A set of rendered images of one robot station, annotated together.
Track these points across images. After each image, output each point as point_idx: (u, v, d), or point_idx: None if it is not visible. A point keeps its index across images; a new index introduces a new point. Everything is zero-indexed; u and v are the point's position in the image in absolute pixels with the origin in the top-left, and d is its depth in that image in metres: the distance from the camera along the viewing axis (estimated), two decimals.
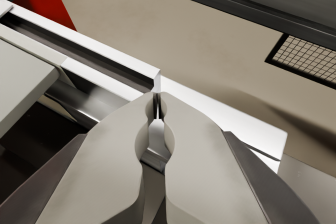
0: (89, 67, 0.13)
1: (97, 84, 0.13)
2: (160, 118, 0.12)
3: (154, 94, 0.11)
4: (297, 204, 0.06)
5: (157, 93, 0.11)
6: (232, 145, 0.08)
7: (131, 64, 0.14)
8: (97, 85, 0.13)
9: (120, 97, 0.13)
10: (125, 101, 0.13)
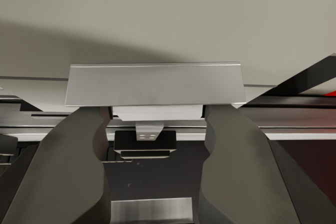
0: (70, 114, 0.20)
1: (53, 112, 0.19)
2: (203, 117, 0.12)
3: None
4: None
5: None
6: (277, 155, 0.07)
7: (51, 117, 0.21)
8: (53, 111, 0.19)
9: (33, 110, 0.19)
10: (30, 108, 0.19)
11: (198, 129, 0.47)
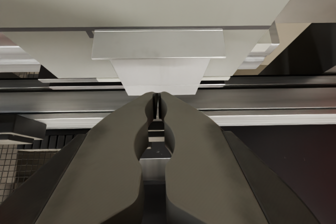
0: (82, 82, 0.22)
1: (66, 79, 0.21)
2: (160, 118, 0.12)
3: (153, 94, 0.11)
4: (297, 204, 0.06)
5: (157, 93, 0.11)
6: (232, 145, 0.08)
7: (67, 87, 0.23)
8: (66, 78, 0.21)
9: (49, 78, 0.21)
10: (46, 76, 0.21)
11: (213, 111, 0.46)
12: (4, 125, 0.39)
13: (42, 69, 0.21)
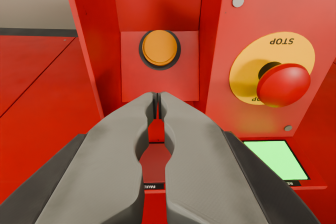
0: None
1: None
2: (160, 118, 0.12)
3: (153, 94, 0.11)
4: (297, 204, 0.06)
5: (157, 93, 0.11)
6: (232, 145, 0.08)
7: None
8: None
9: None
10: None
11: None
12: None
13: None
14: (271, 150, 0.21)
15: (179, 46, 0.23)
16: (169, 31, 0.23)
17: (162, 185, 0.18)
